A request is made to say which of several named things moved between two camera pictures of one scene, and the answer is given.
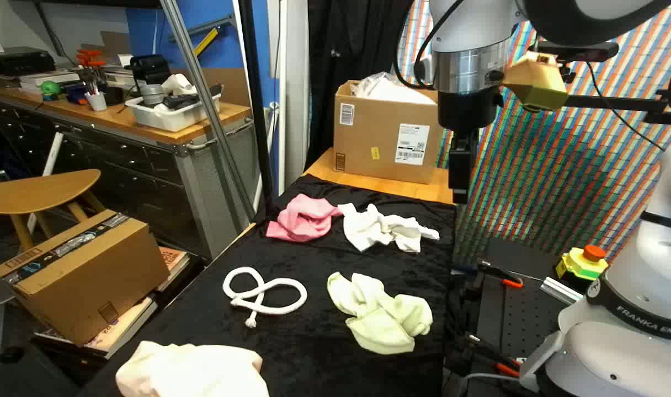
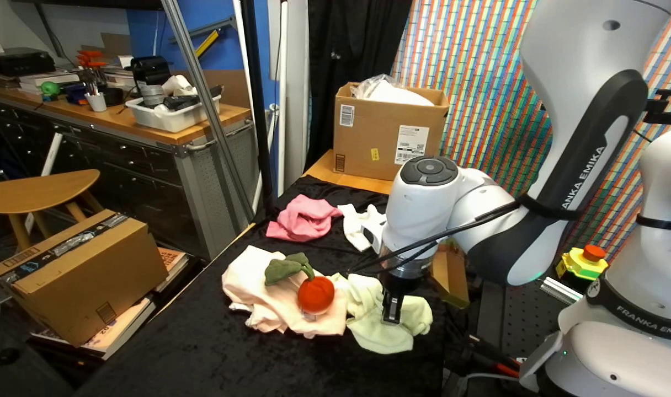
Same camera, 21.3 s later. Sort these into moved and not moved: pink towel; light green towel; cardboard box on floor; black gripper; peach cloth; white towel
Moved: black gripper; peach cloth
Not moved: light green towel; white towel; cardboard box on floor; pink towel
